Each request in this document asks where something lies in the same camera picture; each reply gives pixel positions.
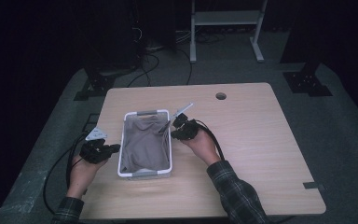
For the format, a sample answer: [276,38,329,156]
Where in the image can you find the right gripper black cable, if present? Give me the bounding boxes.
[195,119,227,161]

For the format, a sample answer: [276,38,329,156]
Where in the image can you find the person's left hand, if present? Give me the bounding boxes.
[65,155,108,201]

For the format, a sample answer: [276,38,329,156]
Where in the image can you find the grey pants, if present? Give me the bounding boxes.
[119,114,172,174]

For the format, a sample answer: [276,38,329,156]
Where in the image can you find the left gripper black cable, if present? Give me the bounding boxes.
[42,132,90,217]

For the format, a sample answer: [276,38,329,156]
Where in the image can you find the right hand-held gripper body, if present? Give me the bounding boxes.
[168,102,202,141]

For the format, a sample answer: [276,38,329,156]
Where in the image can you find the floor cable bundle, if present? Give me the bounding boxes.
[175,29,227,45]

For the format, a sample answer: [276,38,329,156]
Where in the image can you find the black tape floor marking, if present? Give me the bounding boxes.
[81,113,101,133]

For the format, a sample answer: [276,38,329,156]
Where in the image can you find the white metal stand frame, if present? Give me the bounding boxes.
[189,0,269,64]

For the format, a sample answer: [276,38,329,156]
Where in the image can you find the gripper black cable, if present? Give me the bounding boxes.
[42,132,90,217]
[195,119,227,161]

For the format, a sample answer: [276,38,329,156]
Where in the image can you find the black floor stand base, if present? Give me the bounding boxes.
[282,62,334,98]
[73,68,117,102]

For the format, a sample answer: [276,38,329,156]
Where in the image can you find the black floor cable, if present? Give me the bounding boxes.
[126,52,161,89]
[176,48,194,86]

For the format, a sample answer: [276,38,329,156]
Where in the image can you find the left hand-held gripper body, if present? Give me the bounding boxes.
[78,126,114,165]

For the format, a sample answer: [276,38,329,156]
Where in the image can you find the grey tape strip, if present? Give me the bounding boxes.
[302,181,326,191]

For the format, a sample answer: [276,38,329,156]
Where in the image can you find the white plastic basket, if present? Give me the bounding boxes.
[117,108,173,181]

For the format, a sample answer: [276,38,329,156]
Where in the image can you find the person's right hand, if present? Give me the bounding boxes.
[180,127,222,167]

